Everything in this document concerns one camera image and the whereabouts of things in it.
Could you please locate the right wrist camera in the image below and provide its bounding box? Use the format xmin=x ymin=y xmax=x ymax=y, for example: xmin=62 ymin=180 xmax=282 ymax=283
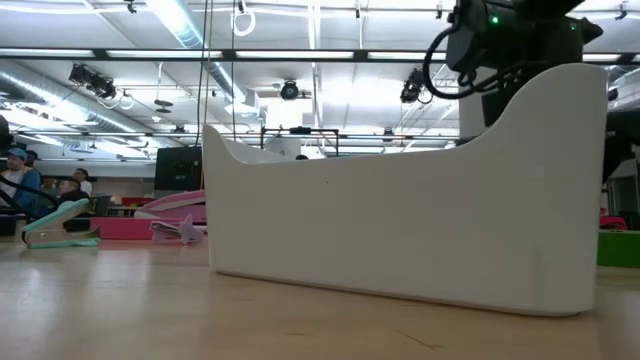
xmin=444 ymin=22 xmax=484 ymax=74

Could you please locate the silver ventilation duct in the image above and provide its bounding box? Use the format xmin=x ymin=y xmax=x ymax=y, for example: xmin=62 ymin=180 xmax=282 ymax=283
xmin=0 ymin=59 xmax=151 ymax=135
xmin=144 ymin=0 xmax=247 ymax=104

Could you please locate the black station frame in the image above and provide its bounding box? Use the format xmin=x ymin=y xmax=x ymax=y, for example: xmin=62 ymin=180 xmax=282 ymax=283
xmin=259 ymin=126 xmax=340 ymax=158

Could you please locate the green tape roll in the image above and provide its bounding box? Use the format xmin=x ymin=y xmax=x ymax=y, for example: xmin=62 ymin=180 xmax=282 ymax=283
xmin=597 ymin=230 xmax=640 ymax=269

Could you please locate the black overhead light beam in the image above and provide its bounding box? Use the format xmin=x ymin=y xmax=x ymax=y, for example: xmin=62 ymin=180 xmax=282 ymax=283
xmin=0 ymin=47 xmax=640 ymax=63

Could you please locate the white plastic bin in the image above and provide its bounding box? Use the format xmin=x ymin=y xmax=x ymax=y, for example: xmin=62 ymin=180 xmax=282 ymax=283
xmin=202 ymin=62 xmax=610 ymax=318

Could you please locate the black monitor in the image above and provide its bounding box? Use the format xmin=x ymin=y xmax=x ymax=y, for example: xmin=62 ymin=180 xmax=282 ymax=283
xmin=153 ymin=145 xmax=204 ymax=192

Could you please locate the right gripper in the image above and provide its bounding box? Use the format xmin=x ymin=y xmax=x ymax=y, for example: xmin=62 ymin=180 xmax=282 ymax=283
xmin=481 ymin=67 xmax=521 ymax=128

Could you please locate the black studio spotlight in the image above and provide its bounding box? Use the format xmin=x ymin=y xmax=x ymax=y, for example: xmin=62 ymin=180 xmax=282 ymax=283
xmin=68 ymin=63 xmax=96 ymax=87
xmin=399 ymin=68 xmax=427 ymax=105
xmin=88 ymin=73 xmax=118 ymax=100
xmin=279 ymin=78 xmax=300 ymax=102

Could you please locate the pink box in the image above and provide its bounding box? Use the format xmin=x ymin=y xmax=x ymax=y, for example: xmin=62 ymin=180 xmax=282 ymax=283
xmin=133 ymin=189 xmax=208 ymax=225

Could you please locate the white cable loop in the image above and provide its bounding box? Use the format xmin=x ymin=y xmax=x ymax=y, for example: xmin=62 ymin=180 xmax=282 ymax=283
xmin=230 ymin=8 xmax=257 ymax=38

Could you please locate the teal staple remover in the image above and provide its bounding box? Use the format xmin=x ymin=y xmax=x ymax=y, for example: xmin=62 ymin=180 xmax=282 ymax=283
xmin=20 ymin=198 xmax=101 ymax=250

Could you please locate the grey waste bin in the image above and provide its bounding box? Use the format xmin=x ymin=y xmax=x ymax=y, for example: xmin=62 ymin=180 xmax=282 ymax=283
xmin=88 ymin=193 xmax=114 ymax=218

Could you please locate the lavender staple remover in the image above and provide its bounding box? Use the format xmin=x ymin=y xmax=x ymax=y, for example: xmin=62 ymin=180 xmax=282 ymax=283
xmin=149 ymin=213 xmax=206 ymax=246

